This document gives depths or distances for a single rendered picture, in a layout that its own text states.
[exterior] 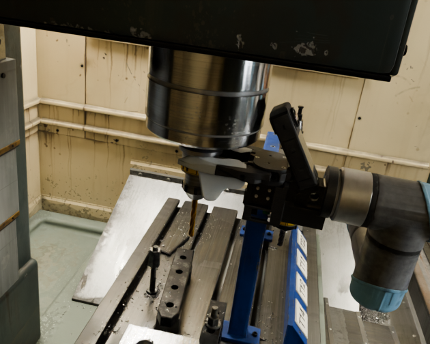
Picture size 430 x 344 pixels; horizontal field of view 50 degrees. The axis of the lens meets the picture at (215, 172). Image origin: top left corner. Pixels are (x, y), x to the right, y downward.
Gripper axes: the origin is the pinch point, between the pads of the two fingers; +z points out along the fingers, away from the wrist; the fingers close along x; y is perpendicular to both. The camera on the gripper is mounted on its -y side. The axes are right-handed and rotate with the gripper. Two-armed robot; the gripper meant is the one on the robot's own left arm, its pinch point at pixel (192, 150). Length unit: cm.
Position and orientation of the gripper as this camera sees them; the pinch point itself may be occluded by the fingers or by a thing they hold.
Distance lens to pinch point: 64.4
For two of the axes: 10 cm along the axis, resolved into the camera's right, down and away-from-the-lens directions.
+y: -1.4, 9.1, 4.0
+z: -9.7, -2.0, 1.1
